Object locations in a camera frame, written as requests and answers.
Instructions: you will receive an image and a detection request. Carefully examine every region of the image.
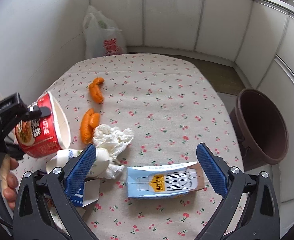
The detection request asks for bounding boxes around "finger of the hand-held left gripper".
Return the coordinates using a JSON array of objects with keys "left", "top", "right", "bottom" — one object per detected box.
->
[
  {"left": 4, "top": 142, "right": 25, "bottom": 161},
  {"left": 22, "top": 104, "right": 53, "bottom": 121}
]

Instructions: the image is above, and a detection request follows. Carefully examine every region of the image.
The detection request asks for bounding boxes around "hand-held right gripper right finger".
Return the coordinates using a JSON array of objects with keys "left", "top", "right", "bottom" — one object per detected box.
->
[{"left": 196, "top": 142, "right": 280, "bottom": 240}]

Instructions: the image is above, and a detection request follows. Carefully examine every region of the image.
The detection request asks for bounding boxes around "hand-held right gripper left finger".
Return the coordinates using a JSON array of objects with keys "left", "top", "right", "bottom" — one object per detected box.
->
[{"left": 13, "top": 144, "right": 98, "bottom": 240}]

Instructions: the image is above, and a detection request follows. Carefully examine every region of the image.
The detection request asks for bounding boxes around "red instant noodle cup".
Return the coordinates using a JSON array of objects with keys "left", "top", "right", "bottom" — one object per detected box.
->
[{"left": 14, "top": 91, "right": 72, "bottom": 158}]

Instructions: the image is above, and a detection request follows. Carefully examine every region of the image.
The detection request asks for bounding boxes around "white tissue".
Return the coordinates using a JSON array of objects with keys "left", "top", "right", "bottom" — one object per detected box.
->
[{"left": 92, "top": 124, "right": 135, "bottom": 179}]

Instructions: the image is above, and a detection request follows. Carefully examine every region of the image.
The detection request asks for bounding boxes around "orange peel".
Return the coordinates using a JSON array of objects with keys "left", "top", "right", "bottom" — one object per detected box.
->
[
  {"left": 80, "top": 108, "right": 100, "bottom": 144},
  {"left": 89, "top": 77, "right": 105, "bottom": 103}
]

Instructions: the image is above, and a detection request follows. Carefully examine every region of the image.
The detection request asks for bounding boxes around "blue brown milk carton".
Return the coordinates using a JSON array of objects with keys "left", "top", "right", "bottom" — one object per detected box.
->
[{"left": 125, "top": 162, "right": 204, "bottom": 199}]

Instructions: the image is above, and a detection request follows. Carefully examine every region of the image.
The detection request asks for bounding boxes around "brown plastic bin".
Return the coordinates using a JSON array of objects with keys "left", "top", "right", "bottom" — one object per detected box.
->
[{"left": 229, "top": 88, "right": 289, "bottom": 172}]

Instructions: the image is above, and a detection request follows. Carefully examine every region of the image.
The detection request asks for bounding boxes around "person's left hand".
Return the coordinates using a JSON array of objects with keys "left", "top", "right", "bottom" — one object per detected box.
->
[{"left": 2, "top": 156, "right": 19, "bottom": 210}]

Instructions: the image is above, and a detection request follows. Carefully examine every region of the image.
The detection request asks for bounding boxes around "white paper cup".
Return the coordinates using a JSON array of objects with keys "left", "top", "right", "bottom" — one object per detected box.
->
[{"left": 45, "top": 148, "right": 111, "bottom": 178}]

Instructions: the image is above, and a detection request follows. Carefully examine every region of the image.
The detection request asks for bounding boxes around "small blue white carton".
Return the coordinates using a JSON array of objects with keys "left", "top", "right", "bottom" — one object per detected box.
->
[{"left": 68, "top": 180, "right": 100, "bottom": 208}]

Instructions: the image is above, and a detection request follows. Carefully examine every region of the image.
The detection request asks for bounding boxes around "white plastic bag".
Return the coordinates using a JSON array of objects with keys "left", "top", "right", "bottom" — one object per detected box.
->
[{"left": 83, "top": 5, "right": 128, "bottom": 60}]

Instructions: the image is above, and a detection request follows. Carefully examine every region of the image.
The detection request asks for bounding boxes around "brown floor mat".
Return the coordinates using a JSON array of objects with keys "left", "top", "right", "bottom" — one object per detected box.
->
[{"left": 159, "top": 54, "right": 249, "bottom": 96}]

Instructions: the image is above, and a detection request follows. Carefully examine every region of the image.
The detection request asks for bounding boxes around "cherry print tablecloth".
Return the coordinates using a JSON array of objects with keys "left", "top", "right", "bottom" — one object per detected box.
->
[{"left": 9, "top": 54, "right": 247, "bottom": 240}]

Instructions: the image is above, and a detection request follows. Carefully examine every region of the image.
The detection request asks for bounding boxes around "white base cabinet row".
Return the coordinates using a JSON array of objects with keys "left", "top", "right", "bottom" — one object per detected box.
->
[{"left": 89, "top": 0, "right": 287, "bottom": 88}]

